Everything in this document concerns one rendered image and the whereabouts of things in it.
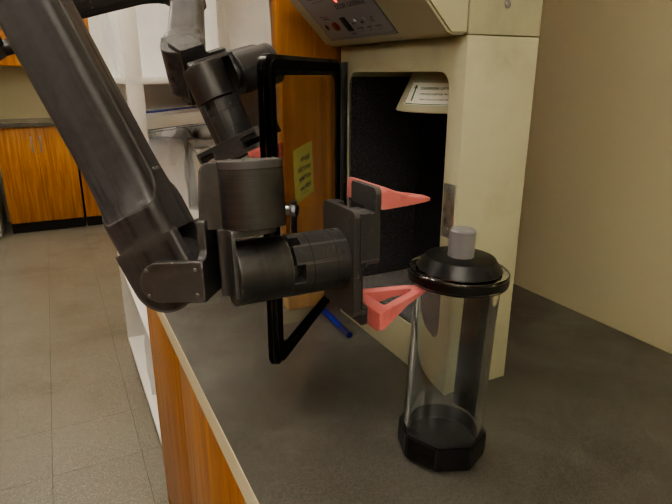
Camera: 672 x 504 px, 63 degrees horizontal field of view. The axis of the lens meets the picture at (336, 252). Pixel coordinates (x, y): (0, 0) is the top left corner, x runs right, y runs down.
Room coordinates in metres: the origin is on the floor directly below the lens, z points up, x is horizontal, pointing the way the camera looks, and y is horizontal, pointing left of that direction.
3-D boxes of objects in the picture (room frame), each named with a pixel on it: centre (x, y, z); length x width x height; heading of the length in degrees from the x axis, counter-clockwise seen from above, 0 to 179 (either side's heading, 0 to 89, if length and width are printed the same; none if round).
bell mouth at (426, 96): (0.85, -0.18, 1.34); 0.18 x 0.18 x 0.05
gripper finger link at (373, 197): (0.53, -0.05, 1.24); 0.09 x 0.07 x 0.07; 117
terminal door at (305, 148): (0.80, 0.04, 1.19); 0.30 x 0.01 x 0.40; 163
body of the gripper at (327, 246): (0.49, 0.01, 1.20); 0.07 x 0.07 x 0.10; 27
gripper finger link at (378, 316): (0.52, -0.05, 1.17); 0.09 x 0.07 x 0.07; 117
